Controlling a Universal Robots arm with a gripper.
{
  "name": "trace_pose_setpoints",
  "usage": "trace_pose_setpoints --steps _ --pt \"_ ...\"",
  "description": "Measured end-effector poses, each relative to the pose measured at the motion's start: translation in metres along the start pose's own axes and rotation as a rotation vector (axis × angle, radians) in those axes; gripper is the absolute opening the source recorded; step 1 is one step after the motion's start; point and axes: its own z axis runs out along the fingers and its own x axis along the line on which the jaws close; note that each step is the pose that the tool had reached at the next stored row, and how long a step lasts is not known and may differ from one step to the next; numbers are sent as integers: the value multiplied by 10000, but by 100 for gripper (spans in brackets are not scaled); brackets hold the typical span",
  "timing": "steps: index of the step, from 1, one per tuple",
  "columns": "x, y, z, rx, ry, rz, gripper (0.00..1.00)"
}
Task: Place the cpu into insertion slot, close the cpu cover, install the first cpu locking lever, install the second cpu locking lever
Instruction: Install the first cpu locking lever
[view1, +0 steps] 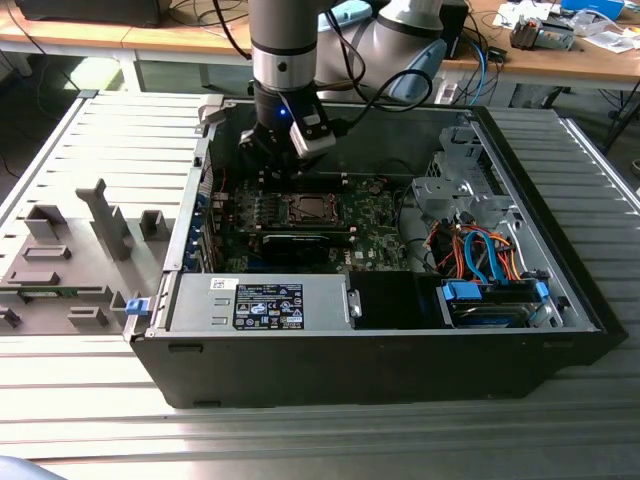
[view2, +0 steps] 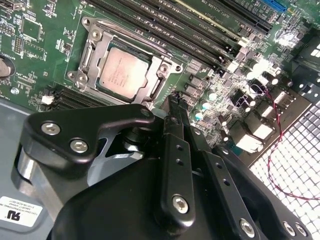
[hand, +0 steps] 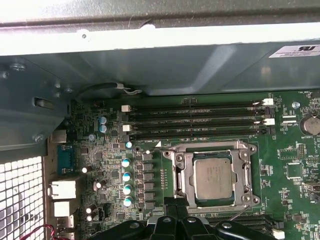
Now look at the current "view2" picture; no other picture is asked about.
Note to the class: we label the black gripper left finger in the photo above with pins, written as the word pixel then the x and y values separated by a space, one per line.
pixel 57 145

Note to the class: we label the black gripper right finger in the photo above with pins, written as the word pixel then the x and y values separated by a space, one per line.
pixel 225 180

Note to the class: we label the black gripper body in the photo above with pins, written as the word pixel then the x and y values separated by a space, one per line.
pixel 112 200

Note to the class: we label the silver CPU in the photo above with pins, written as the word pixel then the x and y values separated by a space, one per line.
pixel 120 72

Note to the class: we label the metal locking lever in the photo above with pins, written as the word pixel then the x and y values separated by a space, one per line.
pixel 136 38

